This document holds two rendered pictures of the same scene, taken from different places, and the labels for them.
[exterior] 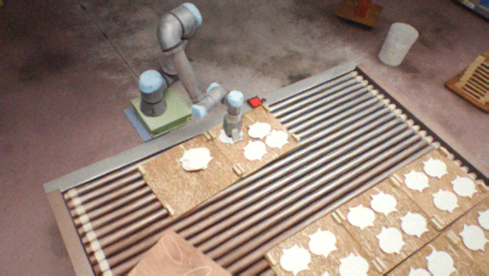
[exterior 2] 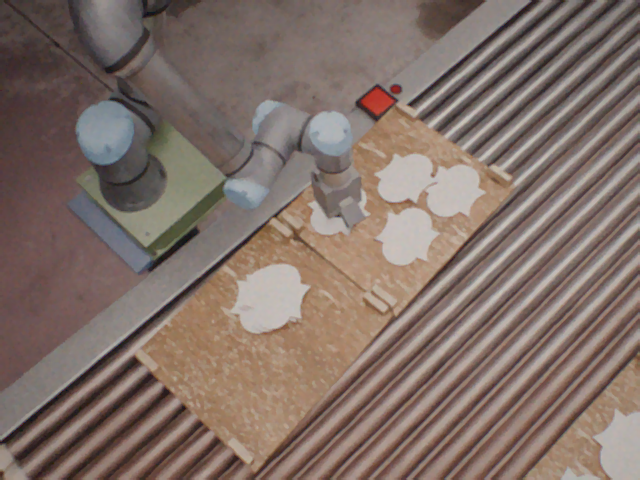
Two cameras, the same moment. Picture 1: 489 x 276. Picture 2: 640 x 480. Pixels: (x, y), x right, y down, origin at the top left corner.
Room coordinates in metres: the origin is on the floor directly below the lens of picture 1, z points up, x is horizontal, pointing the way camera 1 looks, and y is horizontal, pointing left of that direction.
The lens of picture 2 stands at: (0.49, 0.04, 2.32)
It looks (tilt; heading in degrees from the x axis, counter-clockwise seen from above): 62 degrees down; 5
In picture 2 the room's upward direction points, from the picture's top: 8 degrees counter-clockwise
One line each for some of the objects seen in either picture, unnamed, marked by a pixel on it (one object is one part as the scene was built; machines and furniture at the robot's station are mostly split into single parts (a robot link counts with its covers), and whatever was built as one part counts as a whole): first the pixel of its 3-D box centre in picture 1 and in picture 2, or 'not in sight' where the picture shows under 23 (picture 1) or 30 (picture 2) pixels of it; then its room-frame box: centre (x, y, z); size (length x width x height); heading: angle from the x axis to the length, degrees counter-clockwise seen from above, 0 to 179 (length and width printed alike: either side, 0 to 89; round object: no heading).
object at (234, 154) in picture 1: (253, 138); (395, 203); (1.29, -0.06, 0.93); 0.41 x 0.35 x 0.02; 135
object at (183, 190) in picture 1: (189, 172); (264, 335); (0.99, 0.24, 0.93); 0.41 x 0.35 x 0.02; 136
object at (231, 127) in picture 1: (233, 126); (340, 193); (1.25, 0.06, 1.04); 0.12 x 0.09 x 0.16; 29
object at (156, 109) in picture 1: (153, 100); (128, 172); (1.37, 0.54, 1.00); 0.15 x 0.15 x 0.10
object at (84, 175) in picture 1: (230, 117); (327, 156); (1.45, 0.09, 0.89); 2.08 x 0.08 x 0.06; 131
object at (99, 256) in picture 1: (272, 168); (460, 267); (1.13, -0.18, 0.90); 1.95 x 0.05 x 0.05; 131
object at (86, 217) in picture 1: (251, 141); (393, 210); (1.28, -0.05, 0.90); 1.95 x 0.05 x 0.05; 131
